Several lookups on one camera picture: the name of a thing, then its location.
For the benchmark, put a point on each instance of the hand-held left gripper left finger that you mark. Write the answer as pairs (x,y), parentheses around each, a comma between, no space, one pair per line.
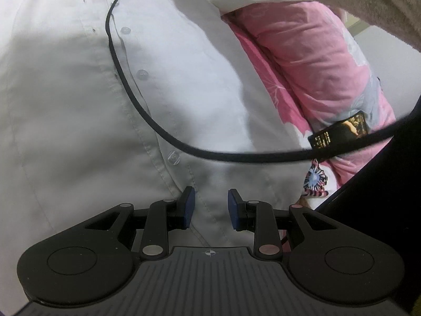
(190,207)

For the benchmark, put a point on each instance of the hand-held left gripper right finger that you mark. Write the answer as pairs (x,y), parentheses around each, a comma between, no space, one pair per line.
(233,209)

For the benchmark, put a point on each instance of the white button shirt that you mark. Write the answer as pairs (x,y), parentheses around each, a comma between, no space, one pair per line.
(65,121)

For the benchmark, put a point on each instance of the person's right forearm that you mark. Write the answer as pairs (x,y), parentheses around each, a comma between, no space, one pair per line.
(361,0)

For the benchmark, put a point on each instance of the black smartphone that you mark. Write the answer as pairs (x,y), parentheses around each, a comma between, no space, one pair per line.
(338,131)

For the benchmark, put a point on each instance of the pink floral bedsheet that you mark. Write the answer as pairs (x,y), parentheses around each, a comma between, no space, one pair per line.
(273,89)

